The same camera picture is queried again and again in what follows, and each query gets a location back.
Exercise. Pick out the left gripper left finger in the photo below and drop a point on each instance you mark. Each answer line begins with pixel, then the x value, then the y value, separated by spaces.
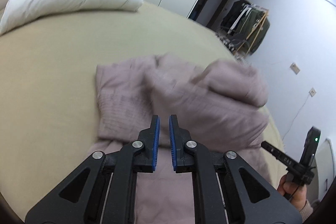
pixel 102 188

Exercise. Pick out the lower wall socket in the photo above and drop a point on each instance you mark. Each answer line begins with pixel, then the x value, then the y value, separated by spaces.
pixel 312 92

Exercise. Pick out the mauve quilted down jacket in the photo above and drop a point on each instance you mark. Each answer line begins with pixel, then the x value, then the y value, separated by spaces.
pixel 220 105

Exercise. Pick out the wooden clothes rack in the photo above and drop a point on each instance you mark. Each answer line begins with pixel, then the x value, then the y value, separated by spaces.
pixel 244 27

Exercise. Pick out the olive green bed sheet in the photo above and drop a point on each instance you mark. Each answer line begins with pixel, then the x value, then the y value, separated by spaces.
pixel 49 116

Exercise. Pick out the upper wall socket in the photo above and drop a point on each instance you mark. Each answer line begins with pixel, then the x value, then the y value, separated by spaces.
pixel 295 68

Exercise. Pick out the dark green hanging jacket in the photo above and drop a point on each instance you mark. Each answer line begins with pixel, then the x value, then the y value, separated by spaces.
pixel 255 24

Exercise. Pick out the black chair by rack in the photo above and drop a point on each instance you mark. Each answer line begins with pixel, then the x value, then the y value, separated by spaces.
pixel 231 39

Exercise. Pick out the black hanging jacket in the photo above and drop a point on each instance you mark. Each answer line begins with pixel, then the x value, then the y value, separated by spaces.
pixel 228 22

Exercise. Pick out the right hand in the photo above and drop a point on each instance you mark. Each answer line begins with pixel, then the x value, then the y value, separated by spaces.
pixel 298 193

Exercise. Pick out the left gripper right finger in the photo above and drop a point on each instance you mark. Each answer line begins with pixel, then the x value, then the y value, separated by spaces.
pixel 226 188

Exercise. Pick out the wall socket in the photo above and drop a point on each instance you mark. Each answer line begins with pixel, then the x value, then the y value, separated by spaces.
pixel 312 92
pixel 295 68

